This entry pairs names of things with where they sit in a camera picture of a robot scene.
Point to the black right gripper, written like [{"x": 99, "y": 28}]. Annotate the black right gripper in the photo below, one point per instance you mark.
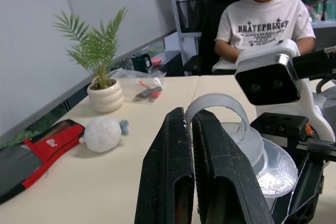
[{"x": 283, "y": 127}]

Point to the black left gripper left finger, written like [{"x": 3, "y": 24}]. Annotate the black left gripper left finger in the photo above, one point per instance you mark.
[{"x": 162, "y": 171}]

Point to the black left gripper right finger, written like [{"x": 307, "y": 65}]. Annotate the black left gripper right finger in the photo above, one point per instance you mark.
[{"x": 225, "y": 182}]

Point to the white round plush toy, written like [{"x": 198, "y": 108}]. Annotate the white round plush toy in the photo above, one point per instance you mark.
[{"x": 103, "y": 134}]

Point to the black and red small tool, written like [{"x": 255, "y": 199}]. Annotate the black and red small tool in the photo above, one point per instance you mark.
[{"x": 147, "y": 93}]

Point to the green plant in white pot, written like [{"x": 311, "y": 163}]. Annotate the green plant in white pot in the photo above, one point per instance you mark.
[{"x": 106, "y": 98}]

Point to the clear plastic bag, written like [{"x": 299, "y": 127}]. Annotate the clear plastic bag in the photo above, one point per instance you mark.
[{"x": 126, "y": 82}]

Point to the pink small bowl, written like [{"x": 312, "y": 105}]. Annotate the pink small bowl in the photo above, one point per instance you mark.
[{"x": 157, "y": 61}]

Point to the dark green mug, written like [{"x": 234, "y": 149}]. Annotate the dark green mug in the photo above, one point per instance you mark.
[{"x": 139, "y": 62}]

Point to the red and black pouch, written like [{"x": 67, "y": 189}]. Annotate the red and black pouch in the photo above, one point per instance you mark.
[{"x": 52, "y": 145}]

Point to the grey metal shelf rack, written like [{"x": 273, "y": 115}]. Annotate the grey metal shelf rack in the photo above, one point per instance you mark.
[{"x": 181, "y": 24}]

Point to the black office chair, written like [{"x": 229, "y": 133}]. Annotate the black office chair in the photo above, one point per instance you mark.
[{"x": 204, "y": 24}]

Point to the person in white t-shirt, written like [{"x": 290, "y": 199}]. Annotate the person in white t-shirt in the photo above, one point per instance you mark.
[{"x": 262, "y": 14}]

